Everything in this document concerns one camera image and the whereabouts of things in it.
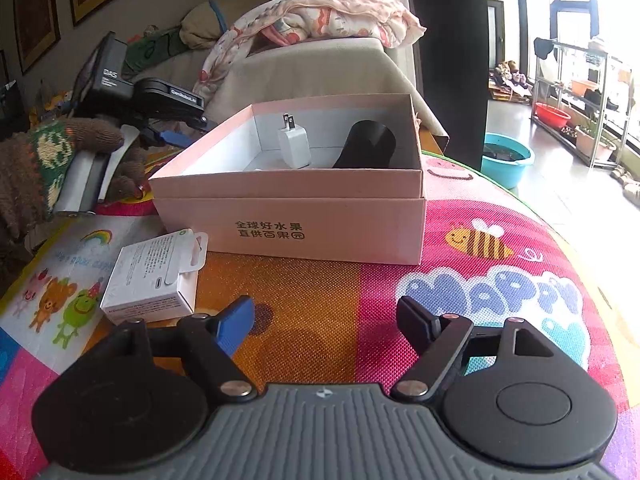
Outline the white cable package box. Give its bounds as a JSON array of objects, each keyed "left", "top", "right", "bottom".
[{"left": 100, "top": 229, "right": 208, "bottom": 325}]

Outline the green plush cushion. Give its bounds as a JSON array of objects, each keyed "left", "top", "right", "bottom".
[{"left": 122, "top": 26, "right": 189, "bottom": 80}]

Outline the colourful cartoon play mat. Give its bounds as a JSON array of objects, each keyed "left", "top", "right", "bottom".
[{"left": 1, "top": 154, "right": 639, "bottom": 479}]

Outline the brown knitted plush toy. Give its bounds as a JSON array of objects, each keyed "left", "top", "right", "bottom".
[{"left": 1, "top": 118, "right": 124, "bottom": 243}]

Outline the beige covered sofa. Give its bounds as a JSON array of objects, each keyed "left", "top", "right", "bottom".
[{"left": 130, "top": 0, "right": 449, "bottom": 148}]

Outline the pink cardboard box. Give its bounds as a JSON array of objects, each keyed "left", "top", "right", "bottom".
[{"left": 150, "top": 94, "right": 426, "bottom": 264}]

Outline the teal plastic basin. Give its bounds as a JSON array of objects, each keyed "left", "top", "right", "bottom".
[{"left": 480, "top": 132, "right": 535, "bottom": 190}]

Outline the black cylindrical object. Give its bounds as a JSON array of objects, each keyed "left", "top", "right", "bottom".
[{"left": 333, "top": 120, "right": 396, "bottom": 169}]

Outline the pink floral blanket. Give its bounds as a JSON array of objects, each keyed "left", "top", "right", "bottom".
[{"left": 194, "top": 0, "right": 425, "bottom": 101}]

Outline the red plastic basin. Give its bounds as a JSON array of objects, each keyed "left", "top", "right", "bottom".
[{"left": 535, "top": 102, "right": 570, "bottom": 130}]

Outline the metal shelf rack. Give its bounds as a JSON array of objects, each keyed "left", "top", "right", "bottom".
[{"left": 530, "top": 38, "right": 634, "bottom": 169}]

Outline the beige pillow with blue strap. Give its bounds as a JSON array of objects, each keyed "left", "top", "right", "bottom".
[{"left": 179, "top": 0, "right": 235, "bottom": 50}]

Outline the white wall charger plug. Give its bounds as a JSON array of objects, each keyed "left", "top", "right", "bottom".
[{"left": 278, "top": 114, "right": 311, "bottom": 169}]

